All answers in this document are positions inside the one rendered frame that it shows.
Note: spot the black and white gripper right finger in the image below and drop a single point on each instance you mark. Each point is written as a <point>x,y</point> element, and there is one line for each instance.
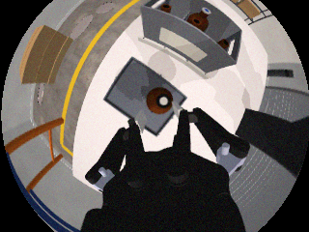
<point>229,149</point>

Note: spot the grey divided crate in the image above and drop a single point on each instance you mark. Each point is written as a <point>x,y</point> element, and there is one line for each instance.
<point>198,47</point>

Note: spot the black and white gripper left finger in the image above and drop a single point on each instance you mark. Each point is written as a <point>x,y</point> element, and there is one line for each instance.
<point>111,160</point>

